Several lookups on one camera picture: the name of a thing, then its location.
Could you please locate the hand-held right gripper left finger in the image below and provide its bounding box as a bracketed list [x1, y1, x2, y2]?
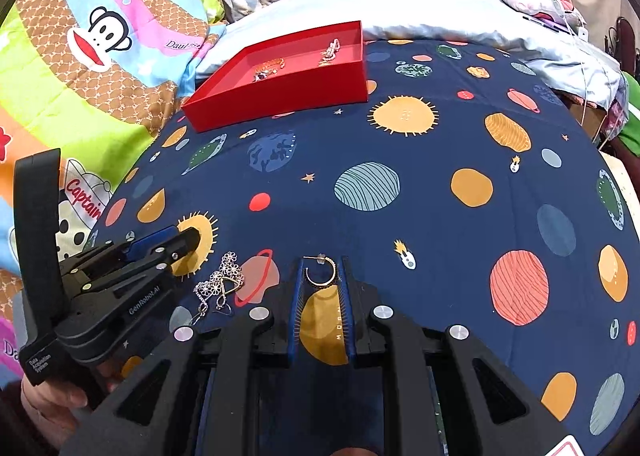
[60, 256, 307, 456]

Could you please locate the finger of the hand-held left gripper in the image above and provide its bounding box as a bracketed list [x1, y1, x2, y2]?
[60, 228, 179, 283]
[89, 227, 204, 299]

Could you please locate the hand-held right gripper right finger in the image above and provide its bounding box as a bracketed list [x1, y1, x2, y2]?
[338, 256, 569, 456]

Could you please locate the gold hoop earring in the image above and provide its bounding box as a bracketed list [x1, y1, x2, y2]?
[303, 253, 339, 290]

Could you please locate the red cardboard box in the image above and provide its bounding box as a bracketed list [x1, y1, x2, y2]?
[181, 20, 371, 133]

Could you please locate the gold chain cuff bracelet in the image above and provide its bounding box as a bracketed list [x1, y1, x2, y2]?
[252, 57, 287, 83]

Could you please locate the white pearl necklace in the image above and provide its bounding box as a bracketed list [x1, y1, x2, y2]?
[320, 37, 344, 68]

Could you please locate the person's left hand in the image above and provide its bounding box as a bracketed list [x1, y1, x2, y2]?
[21, 367, 119, 433]

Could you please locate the cartoon monkey blanket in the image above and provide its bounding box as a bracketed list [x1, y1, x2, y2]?
[0, 0, 227, 387]

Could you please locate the beige mattress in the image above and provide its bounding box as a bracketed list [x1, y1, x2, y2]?
[599, 151, 640, 209]

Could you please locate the white pillow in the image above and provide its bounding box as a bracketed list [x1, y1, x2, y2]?
[195, 0, 556, 82]

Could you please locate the light blue satin cloth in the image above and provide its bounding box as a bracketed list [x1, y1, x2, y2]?
[520, 42, 627, 108]

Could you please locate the green cloth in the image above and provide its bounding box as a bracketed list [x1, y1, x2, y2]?
[617, 73, 640, 158]

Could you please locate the dark red chair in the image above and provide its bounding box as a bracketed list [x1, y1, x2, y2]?
[602, 16, 639, 73]

